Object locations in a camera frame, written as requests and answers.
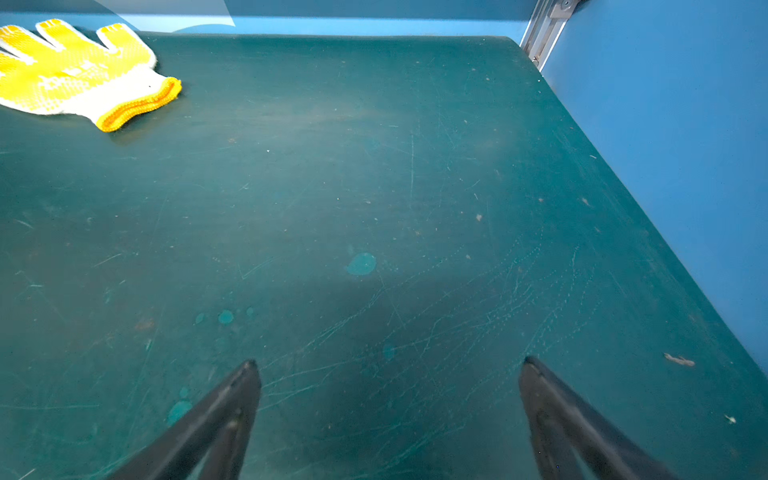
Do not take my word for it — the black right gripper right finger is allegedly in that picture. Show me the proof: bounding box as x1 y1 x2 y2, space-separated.
518 356 676 480

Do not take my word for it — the yellow white work glove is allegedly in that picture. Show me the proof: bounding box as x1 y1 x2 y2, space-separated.
1 19 182 132

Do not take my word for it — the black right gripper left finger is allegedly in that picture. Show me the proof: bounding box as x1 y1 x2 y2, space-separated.
110 359 261 480

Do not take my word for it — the right aluminium corner post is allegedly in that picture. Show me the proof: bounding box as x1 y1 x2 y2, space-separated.
520 0 581 71

